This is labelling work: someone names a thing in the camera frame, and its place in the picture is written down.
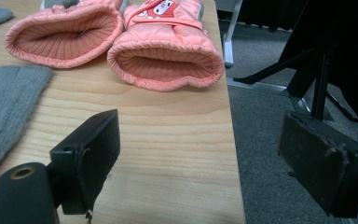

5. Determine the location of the grey metal desk frame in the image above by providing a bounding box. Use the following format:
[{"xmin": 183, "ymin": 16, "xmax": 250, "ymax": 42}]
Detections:
[{"xmin": 213, "ymin": 0, "xmax": 244, "ymax": 68}]

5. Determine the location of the black stand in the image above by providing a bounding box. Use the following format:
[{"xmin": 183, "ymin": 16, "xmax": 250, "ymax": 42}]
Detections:
[{"xmin": 233, "ymin": 0, "xmax": 358, "ymax": 141}]

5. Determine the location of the silver floor rail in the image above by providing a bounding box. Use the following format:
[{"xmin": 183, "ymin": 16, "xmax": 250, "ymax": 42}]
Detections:
[{"xmin": 226, "ymin": 77, "xmax": 312, "ymax": 117}]

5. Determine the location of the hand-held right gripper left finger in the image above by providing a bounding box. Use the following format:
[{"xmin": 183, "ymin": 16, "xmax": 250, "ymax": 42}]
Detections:
[{"xmin": 49, "ymin": 108, "xmax": 121, "ymax": 216}]

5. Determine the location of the pink padded glove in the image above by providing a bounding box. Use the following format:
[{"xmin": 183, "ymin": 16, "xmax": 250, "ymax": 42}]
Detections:
[
  {"xmin": 4, "ymin": 0, "xmax": 125, "ymax": 70},
  {"xmin": 106, "ymin": 0, "xmax": 226, "ymax": 93}
]

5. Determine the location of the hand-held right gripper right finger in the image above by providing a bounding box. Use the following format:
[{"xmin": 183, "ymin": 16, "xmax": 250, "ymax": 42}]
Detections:
[{"xmin": 277, "ymin": 110, "xmax": 358, "ymax": 218}]

